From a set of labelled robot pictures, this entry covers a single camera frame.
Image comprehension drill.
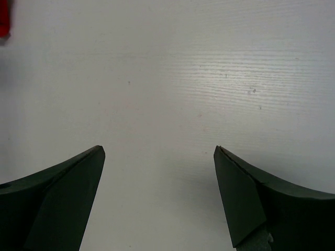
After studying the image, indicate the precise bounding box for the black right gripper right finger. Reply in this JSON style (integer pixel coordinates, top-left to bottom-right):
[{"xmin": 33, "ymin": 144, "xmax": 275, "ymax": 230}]
[{"xmin": 214, "ymin": 146, "xmax": 334, "ymax": 250}]

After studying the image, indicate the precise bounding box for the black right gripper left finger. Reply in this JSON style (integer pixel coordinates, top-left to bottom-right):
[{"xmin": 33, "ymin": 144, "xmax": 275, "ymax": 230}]
[{"xmin": 1, "ymin": 145, "xmax": 105, "ymax": 250}]

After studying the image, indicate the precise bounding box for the folded red t shirt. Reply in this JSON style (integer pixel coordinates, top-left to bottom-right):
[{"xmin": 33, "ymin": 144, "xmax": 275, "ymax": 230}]
[{"xmin": 0, "ymin": 0, "xmax": 14, "ymax": 40}]

